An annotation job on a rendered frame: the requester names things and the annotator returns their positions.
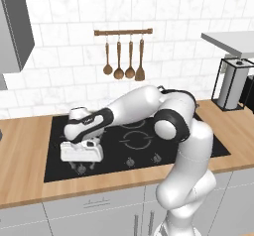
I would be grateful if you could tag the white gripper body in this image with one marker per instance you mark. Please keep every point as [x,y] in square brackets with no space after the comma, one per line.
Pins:
[79,154]

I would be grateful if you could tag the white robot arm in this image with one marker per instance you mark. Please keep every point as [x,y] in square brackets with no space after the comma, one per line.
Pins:
[185,167]

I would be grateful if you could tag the black hob knob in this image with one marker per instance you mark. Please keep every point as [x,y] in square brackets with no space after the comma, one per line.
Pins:
[156,158]
[130,162]
[81,170]

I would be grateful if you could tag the grey drawer front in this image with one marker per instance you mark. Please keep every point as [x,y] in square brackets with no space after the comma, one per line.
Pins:
[20,218]
[66,207]

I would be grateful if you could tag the black glass hob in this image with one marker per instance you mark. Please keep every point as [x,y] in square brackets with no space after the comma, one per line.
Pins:
[139,150]

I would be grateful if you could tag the grey cupboard door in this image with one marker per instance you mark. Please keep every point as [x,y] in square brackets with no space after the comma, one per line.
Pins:
[99,225]
[158,218]

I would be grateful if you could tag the small wooden spoon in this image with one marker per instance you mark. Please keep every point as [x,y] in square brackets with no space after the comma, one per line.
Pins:
[107,68]

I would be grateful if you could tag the wooden ladle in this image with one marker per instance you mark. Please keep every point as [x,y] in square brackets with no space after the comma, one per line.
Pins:
[118,72]

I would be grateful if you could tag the wooden spatula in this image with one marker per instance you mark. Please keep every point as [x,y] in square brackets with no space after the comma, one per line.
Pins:
[140,73]

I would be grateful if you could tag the grey cupboard run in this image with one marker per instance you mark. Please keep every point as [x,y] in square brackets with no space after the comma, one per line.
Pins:
[234,207]

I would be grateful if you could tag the dark appliance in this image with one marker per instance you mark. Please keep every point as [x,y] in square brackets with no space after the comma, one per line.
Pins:
[248,91]

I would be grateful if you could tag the grey shelf board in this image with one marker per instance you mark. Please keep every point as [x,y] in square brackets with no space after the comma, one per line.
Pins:
[231,41]

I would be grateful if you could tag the wooden utensil rail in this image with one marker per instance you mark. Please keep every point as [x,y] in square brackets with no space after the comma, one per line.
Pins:
[122,32]

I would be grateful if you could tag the grey wall cupboard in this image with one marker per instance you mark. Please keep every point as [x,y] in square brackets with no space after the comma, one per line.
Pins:
[13,28]

